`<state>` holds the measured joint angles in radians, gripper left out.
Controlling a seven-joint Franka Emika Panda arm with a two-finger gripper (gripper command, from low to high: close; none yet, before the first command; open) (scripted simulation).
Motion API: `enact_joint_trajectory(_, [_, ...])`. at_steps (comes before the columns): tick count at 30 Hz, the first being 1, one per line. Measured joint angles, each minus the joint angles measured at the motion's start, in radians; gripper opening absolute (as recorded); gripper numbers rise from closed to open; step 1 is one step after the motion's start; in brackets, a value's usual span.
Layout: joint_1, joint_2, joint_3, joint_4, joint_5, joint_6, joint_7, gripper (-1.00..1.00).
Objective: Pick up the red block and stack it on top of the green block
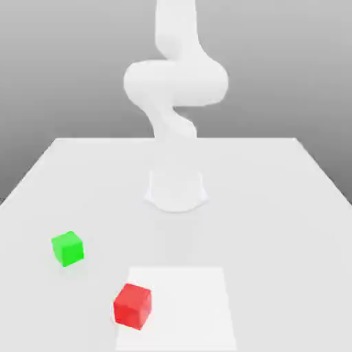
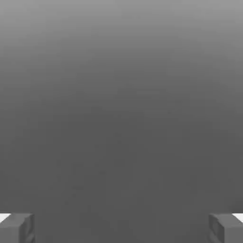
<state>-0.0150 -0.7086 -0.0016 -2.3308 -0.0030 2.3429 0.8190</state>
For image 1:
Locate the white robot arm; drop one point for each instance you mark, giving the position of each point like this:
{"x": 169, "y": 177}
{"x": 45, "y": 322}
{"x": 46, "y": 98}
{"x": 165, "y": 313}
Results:
{"x": 176, "y": 82}

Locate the small green cube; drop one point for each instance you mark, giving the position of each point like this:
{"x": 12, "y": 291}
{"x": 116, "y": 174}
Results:
{"x": 67, "y": 249}

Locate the small red cube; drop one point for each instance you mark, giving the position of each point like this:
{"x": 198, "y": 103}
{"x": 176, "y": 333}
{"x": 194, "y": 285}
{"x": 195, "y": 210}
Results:
{"x": 132, "y": 306}

